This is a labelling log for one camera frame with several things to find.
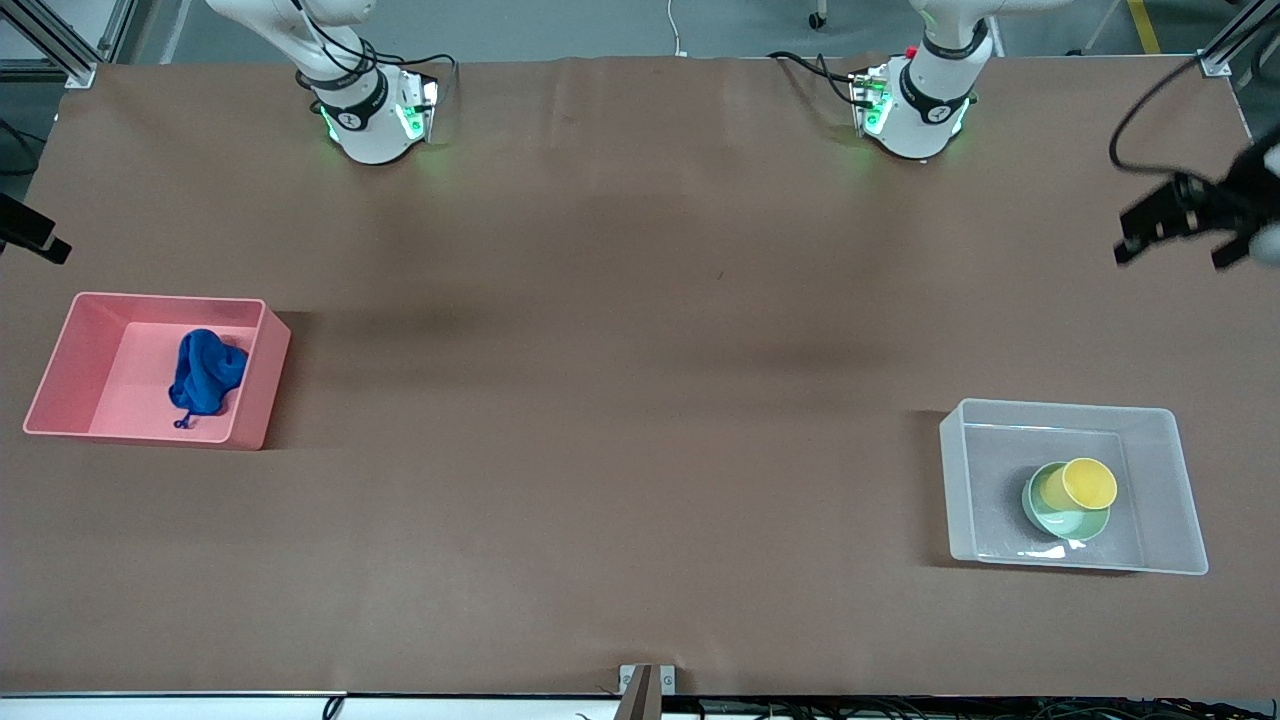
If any pink plastic bin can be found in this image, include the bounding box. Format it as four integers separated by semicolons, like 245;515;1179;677
22;291;293;451

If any metal table edge bracket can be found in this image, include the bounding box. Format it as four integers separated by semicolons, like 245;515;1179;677
619;665;677;720

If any aluminium frame profile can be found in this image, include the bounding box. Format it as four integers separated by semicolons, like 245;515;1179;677
0;0;136;89
1198;0;1280;79

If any clear plastic bin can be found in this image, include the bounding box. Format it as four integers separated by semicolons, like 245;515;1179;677
938;398;1210;577

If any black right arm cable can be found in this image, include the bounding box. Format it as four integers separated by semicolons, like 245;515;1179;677
0;120;41;177

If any mint green bowl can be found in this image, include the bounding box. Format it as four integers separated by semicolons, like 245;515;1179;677
1021;460;1112;544

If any yellow plastic cup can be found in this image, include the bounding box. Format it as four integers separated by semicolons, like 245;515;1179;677
1040;457;1119;513

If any blue cloth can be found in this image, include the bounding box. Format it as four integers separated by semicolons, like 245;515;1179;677
168;328;250;431

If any black base cable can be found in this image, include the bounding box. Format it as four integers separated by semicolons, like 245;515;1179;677
767;50;863;107
395;54;460;106

